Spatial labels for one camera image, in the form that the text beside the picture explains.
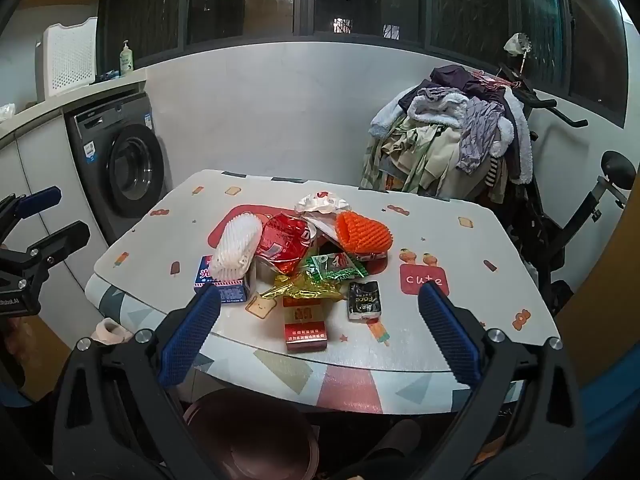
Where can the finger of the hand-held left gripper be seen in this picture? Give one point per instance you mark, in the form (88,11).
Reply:
(57,242)
(40,200)

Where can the red cigarette box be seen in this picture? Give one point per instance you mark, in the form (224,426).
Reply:
(305,330)

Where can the white foam fruit net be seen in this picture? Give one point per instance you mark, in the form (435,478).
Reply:
(235,245)

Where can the white perforated basket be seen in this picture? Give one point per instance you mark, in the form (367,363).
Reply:
(70,60)

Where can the crushed red can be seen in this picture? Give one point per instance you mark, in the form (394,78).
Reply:
(280,245)

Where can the grey washing machine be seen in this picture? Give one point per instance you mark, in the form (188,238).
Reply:
(130,170)

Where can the white pump bottle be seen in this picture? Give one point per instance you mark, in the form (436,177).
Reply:
(126,62)

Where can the pale pink cloth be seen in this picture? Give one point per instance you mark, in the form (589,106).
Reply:
(111,332)

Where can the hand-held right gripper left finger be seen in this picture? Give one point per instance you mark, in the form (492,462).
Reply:
(192,332)

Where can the white plastic wrapper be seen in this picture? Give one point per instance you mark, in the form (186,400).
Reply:
(320,204)

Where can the orange wooden door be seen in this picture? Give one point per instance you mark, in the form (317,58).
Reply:
(600,270)

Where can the black exercise bike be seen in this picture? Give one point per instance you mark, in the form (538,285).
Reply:
(617,165)

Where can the black snack packet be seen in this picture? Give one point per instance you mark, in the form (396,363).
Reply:
(365,300)

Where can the orange round lid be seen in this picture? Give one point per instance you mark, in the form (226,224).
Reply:
(365,235)

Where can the white counter cabinet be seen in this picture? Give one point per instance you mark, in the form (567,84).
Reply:
(40,160)

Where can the brown round bin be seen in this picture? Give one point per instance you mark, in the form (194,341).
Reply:
(250,435)

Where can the pile of clothes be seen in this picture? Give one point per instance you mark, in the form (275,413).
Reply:
(440,135)

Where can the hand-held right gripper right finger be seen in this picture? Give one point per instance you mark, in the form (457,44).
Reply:
(450,335)

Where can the yellow foil wrapper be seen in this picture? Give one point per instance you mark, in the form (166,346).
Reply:
(300,287)

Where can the person's blue clothing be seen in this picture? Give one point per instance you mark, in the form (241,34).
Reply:
(610,410)

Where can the blue carton box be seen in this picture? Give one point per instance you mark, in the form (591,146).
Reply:
(225,292)

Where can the green snack wrapper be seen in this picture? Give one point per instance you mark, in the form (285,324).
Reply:
(330,270)

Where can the printed table cover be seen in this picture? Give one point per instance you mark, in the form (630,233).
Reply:
(175,230)

